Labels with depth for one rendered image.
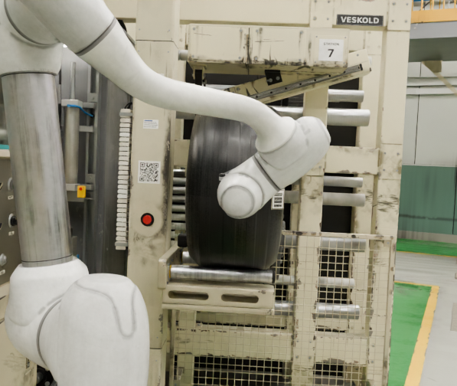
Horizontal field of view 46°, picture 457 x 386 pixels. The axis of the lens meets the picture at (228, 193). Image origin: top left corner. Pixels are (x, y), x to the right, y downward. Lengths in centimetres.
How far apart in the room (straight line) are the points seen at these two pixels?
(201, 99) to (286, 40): 106
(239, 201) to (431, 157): 985
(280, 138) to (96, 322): 53
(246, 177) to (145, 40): 84
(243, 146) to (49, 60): 71
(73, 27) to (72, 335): 52
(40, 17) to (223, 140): 78
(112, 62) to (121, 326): 47
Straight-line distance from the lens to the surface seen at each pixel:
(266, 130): 116
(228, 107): 112
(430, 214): 1088
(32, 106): 112
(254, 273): 176
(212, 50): 212
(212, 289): 175
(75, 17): 101
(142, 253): 187
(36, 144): 111
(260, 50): 211
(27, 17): 105
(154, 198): 184
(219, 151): 163
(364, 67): 228
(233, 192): 116
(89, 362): 96
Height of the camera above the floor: 126
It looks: 3 degrees down
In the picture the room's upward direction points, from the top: 3 degrees clockwise
